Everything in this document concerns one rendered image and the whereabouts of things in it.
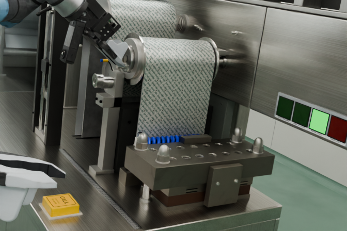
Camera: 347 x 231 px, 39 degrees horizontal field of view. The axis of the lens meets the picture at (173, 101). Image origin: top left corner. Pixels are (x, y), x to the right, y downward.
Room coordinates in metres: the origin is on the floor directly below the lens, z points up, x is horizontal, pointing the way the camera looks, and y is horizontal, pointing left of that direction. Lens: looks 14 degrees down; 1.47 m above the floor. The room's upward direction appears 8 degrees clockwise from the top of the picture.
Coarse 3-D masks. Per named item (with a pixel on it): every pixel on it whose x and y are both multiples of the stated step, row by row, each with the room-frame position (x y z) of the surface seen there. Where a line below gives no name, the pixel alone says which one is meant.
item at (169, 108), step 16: (144, 80) 1.30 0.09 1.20; (160, 80) 1.33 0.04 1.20; (144, 96) 1.31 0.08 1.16; (160, 96) 1.33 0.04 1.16; (176, 96) 1.36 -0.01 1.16; (192, 96) 1.40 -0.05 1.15; (208, 96) 1.43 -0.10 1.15; (144, 112) 1.31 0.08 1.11; (160, 112) 1.34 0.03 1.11; (176, 112) 1.37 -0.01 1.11; (192, 112) 1.40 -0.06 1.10; (144, 128) 1.31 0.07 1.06; (160, 128) 1.34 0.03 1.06; (176, 128) 1.37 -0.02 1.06; (192, 128) 1.41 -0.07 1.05
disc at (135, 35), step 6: (132, 36) 1.36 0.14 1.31; (138, 36) 1.33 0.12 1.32; (138, 42) 1.32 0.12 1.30; (144, 48) 1.30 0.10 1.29; (144, 54) 1.29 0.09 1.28; (144, 60) 1.29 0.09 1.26; (144, 66) 1.29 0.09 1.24; (126, 78) 1.36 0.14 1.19; (138, 78) 1.30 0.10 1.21; (132, 84) 1.33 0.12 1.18
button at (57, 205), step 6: (48, 198) 1.09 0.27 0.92; (54, 198) 1.09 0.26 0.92; (60, 198) 1.09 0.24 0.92; (66, 198) 1.10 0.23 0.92; (72, 198) 1.10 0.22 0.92; (42, 204) 1.09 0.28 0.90; (48, 204) 1.06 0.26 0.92; (54, 204) 1.06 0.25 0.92; (60, 204) 1.06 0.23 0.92; (66, 204) 1.07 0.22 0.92; (72, 204) 1.07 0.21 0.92; (78, 204) 1.08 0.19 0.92; (48, 210) 1.05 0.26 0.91; (54, 210) 1.04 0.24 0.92; (60, 210) 1.05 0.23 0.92; (66, 210) 1.06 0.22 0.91; (72, 210) 1.06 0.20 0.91; (78, 210) 1.07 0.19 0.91; (54, 216) 1.04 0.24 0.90
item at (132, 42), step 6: (126, 42) 1.36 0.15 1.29; (132, 42) 1.33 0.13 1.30; (138, 48) 1.31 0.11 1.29; (138, 54) 1.30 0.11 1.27; (138, 60) 1.29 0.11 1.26; (138, 66) 1.30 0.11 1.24; (126, 72) 1.35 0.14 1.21; (132, 72) 1.31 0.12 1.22; (138, 72) 1.31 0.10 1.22; (132, 78) 1.32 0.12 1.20
